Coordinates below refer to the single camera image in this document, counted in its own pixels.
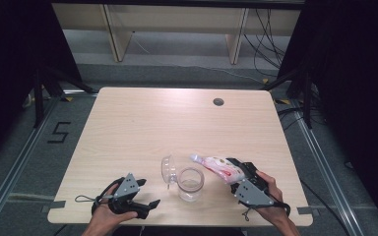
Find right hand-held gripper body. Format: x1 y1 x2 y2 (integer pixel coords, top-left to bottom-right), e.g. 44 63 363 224
229 161 275 207

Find black curtain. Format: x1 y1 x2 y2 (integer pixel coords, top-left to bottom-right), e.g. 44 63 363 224
277 0 378 235
0 0 83 168

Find grey cord loop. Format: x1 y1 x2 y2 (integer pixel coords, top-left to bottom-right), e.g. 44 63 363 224
74 195 114 204

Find red and white spout pouch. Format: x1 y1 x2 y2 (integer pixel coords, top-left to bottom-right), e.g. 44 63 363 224
189 153 246 185

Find person's right hand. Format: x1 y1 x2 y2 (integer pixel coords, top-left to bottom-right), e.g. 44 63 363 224
255 170 291 224

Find black hanging cables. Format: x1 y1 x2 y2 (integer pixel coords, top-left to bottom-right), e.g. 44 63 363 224
242 8 288 78

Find black floor cables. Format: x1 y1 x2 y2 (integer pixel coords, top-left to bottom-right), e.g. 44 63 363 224
277 106 326 132

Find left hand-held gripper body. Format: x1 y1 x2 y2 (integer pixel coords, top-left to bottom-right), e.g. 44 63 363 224
107 172 151 220

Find clear glass jar with lid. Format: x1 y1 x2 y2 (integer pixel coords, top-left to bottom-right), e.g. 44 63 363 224
160 154 206 203

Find person's left hand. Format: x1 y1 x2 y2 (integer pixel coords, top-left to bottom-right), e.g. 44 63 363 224
87 183 139 234

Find long black floor cable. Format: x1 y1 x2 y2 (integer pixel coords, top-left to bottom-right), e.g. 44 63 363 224
299 180 353 236

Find black wrist strap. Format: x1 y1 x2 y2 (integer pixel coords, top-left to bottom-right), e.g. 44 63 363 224
239 200 292 222
91 176 126 215

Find beige wooden shelf unit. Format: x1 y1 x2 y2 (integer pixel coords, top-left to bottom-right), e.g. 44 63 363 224
52 3 302 66

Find black metal stand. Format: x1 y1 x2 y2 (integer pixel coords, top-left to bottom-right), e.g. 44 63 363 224
32 65 97 129
260 67 314 130

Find white floor cable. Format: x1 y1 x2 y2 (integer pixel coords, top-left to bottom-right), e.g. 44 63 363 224
131 32 265 85

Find aluminium floor rail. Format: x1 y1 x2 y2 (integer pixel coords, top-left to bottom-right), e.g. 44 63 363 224
289 104 355 236
0 96 62 229

